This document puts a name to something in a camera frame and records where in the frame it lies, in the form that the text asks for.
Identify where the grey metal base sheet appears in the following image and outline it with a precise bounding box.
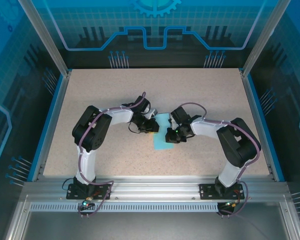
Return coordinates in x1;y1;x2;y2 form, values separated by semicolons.
21;211;291;240

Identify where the aluminium base beam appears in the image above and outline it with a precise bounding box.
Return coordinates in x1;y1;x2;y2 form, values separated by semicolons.
22;175;291;202

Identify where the slotted grey cable duct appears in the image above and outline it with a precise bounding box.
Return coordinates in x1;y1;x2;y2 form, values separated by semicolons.
29;202;220;213

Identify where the aluminium and blue side rail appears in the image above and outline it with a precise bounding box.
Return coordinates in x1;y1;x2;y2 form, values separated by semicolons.
241;71;286;182
31;69;71;182

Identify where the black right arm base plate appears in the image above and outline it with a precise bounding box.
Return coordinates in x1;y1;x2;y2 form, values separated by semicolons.
199;183;246;201

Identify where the cable connector with green light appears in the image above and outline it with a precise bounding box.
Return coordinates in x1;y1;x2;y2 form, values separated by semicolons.
81;196;95;209
223;201;241;209

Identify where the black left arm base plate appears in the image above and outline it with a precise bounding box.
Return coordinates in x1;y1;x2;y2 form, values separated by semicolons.
66;183;113;201

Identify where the aluminium frame post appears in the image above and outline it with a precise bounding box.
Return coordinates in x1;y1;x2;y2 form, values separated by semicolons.
241;0;291;77
17;0;72;78

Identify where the aluminium lower frame rail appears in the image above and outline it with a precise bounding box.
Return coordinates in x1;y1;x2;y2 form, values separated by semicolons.
279;199;300;240
4;194;32;240

